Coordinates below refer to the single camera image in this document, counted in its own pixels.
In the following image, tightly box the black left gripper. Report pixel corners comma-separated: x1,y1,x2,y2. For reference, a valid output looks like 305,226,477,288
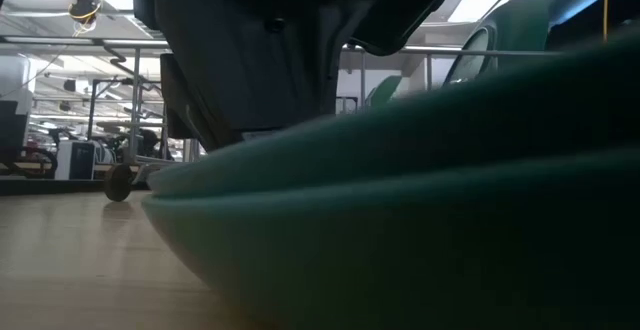
127,0,390,152

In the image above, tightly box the white box appliance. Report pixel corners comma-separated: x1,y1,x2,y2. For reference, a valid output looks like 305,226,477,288
53,139,99,181

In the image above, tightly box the black box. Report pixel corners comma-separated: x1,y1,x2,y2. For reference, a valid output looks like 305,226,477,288
0,100,29,164

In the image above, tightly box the grey wire dish rack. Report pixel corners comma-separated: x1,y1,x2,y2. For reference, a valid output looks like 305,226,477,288
0,34,566,204

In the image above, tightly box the black ceiling device yellow cable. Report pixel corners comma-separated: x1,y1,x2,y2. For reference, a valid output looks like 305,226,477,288
67,0,104,36

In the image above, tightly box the black aluminium frame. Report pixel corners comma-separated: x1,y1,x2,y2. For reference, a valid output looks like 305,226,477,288
0,178,106,195

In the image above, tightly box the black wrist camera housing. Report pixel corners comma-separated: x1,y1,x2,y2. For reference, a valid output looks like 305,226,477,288
349,0,450,57

